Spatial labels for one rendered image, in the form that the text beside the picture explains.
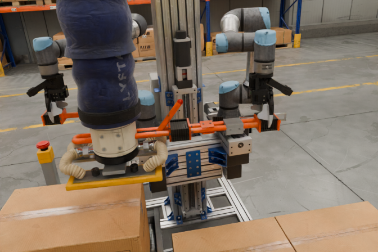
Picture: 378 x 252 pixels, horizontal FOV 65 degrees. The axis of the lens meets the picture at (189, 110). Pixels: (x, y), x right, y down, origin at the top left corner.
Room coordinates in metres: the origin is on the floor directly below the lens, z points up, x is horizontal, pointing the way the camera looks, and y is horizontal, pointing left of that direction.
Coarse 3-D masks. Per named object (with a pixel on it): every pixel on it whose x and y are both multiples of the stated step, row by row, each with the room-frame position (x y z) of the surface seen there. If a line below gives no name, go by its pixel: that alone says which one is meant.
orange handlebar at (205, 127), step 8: (72, 112) 1.28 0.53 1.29; (208, 120) 1.10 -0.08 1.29; (248, 120) 1.09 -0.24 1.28; (280, 120) 1.08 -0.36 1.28; (144, 128) 1.06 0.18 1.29; (152, 128) 1.06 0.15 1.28; (192, 128) 1.04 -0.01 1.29; (200, 128) 1.04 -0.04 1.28; (208, 128) 1.04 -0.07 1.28; (216, 128) 1.04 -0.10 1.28; (224, 128) 1.04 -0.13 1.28; (80, 136) 1.03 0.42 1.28; (88, 136) 1.03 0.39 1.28; (136, 136) 1.01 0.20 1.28; (144, 136) 1.01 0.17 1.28; (152, 136) 1.02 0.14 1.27; (160, 136) 1.02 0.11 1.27
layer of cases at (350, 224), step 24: (288, 216) 1.35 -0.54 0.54; (312, 216) 1.34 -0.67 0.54; (336, 216) 1.33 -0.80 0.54; (360, 216) 1.32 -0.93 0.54; (192, 240) 1.21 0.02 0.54; (216, 240) 1.20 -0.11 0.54; (240, 240) 1.19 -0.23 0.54; (264, 240) 1.19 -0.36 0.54; (288, 240) 1.18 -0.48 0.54; (312, 240) 1.17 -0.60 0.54; (336, 240) 1.16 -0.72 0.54; (360, 240) 1.15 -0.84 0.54
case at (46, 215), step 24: (24, 192) 1.16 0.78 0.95; (48, 192) 1.15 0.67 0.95; (72, 192) 1.14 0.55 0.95; (96, 192) 1.13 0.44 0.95; (120, 192) 1.12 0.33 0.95; (144, 192) 1.25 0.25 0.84; (0, 216) 1.00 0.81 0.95; (24, 216) 1.00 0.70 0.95; (48, 216) 0.99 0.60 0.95; (72, 216) 0.98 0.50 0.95; (96, 216) 0.97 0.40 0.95; (120, 216) 0.96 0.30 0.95; (144, 216) 1.10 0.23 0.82; (0, 240) 0.87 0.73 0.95; (24, 240) 0.86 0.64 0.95; (48, 240) 0.86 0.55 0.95; (72, 240) 0.85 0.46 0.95; (96, 240) 0.84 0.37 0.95; (120, 240) 0.85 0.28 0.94; (144, 240) 0.97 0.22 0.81
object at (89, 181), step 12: (96, 168) 0.93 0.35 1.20; (132, 168) 0.93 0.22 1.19; (156, 168) 0.96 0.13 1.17; (72, 180) 0.91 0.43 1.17; (84, 180) 0.90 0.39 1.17; (96, 180) 0.90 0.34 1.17; (108, 180) 0.90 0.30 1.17; (120, 180) 0.90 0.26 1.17; (132, 180) 0.90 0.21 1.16; (144, 180) 0.90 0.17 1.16; (156, 180) 0.90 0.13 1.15
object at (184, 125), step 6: (174, 120) 1.10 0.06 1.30; (180, 120) 1.10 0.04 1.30; (186, 120) 1.10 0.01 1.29; (168, 126) 1.03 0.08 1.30; (174, 126) 1.05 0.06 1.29; (180, 126) 1.05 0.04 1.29; (186, 126) 1.05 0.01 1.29; (174, 132) 1.01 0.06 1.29; (180, 132) 1.01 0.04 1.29; (186, 132) 1.01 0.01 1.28; (174, 138) 1.01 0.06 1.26; (180, 138) 1.01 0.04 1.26; (186, 138) 1.01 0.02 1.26
